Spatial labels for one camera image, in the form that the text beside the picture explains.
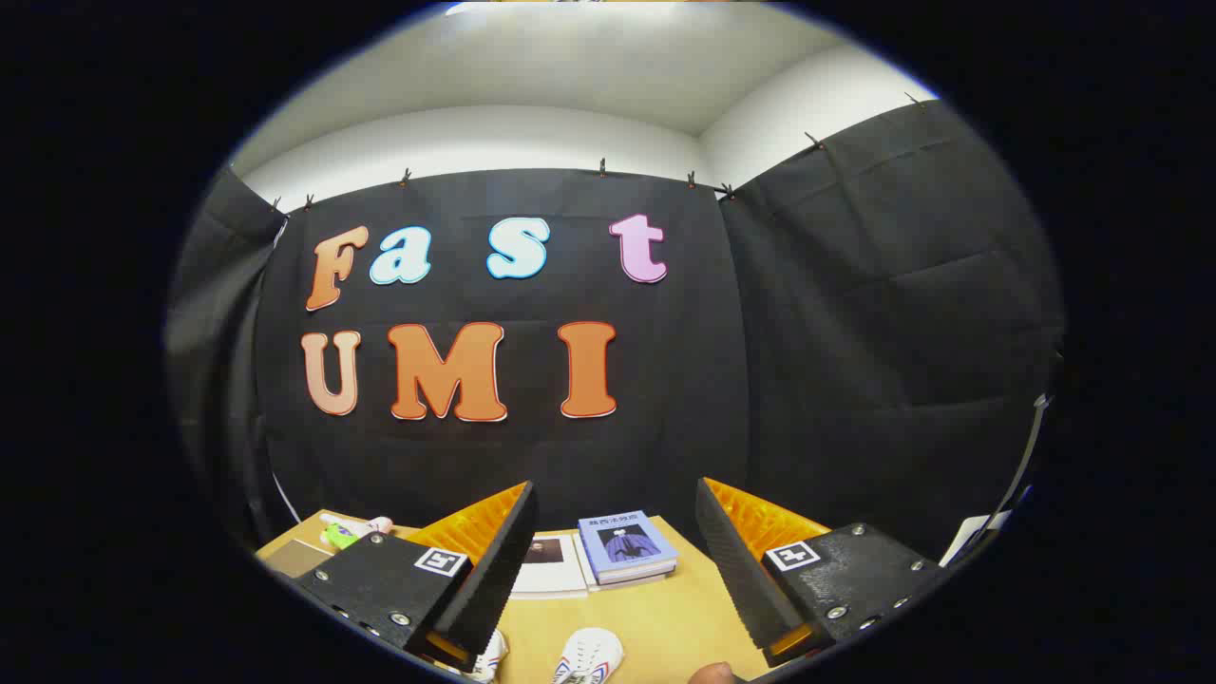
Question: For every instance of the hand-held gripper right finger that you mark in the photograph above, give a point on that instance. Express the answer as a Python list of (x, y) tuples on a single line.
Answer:
[(836, 579)]

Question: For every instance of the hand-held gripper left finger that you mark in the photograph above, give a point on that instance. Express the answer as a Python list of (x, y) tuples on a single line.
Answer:
[(380, 579)]

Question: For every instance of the white striped canvas shoe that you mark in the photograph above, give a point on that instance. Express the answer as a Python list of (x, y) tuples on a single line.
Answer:
[(589, 651), (492, 655)]

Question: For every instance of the pink and green plush toy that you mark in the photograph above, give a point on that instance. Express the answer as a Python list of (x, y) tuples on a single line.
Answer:
[(340, 537)]

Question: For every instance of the white portrait cover book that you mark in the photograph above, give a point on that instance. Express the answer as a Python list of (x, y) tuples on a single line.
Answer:
[(560, 575)]

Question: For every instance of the grey book under blue book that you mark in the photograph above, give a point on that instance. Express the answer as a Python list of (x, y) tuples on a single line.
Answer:
[(646, 576)]

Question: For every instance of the blue cover book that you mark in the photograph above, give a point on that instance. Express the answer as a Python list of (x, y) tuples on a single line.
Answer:
[(627, 546)]

